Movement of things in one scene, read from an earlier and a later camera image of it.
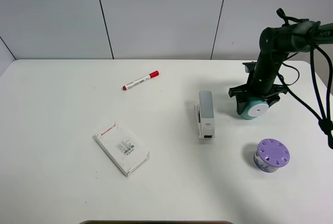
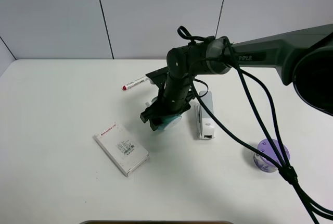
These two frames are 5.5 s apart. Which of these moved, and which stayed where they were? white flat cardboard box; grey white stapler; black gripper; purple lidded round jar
Moved: black gripper
Stayed: grey white stapler; purple lidded round jar; white flat cardboard box
